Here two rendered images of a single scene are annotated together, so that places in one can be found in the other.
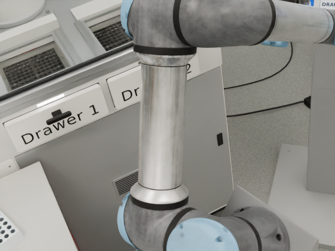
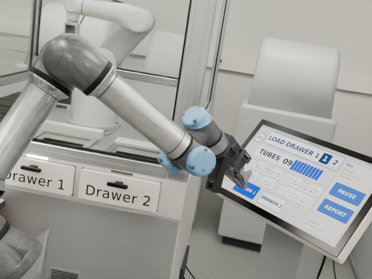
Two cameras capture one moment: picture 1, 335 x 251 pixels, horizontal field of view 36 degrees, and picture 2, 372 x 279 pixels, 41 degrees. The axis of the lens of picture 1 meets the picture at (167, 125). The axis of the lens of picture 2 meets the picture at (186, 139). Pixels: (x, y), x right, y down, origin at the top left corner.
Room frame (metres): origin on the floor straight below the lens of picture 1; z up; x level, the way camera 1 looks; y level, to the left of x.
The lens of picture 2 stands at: (-0.21, -0.83, 1.52)
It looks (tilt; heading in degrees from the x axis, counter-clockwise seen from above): 14 degrees down; 23
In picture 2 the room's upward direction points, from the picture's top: 9 degrees clockwise
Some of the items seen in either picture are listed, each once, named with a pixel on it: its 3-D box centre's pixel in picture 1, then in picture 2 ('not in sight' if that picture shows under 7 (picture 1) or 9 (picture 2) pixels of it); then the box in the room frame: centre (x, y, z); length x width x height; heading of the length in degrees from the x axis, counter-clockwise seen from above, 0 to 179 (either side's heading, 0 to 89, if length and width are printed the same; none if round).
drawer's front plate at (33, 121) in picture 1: (58, 118); (35, 174); (1.15, 0.31, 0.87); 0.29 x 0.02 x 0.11; 108
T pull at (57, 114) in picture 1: (57, 115); (32, 168); (1.12, 0.30, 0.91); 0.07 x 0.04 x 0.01; 108
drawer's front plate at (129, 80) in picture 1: (155, 76); (119, 190); (1.24, 0.00, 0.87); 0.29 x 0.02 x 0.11; 108
